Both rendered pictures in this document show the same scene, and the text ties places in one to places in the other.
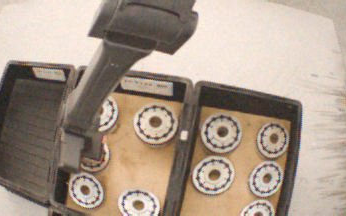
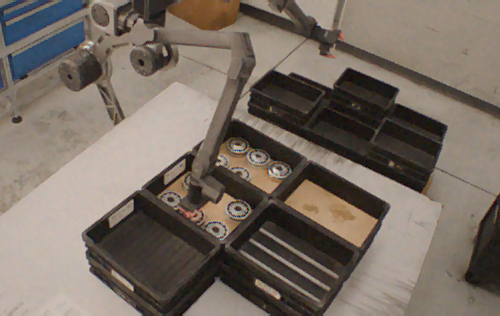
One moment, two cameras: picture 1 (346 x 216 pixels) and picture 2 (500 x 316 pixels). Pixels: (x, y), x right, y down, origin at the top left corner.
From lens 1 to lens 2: 1.39 m
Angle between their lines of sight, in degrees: 45
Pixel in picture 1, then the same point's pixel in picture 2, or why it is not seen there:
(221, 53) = (158, 157)
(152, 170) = not seen: hidden behind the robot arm
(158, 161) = not seen: hidden behind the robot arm
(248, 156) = (236, 161)
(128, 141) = not seen: hidden behind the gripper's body
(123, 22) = (248, 63)
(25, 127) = (140, 258)
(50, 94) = (129, 228)
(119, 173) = (210, 212)
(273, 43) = (169, 128)
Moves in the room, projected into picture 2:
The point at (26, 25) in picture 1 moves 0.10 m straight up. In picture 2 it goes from (7, 249) to (1, 234)
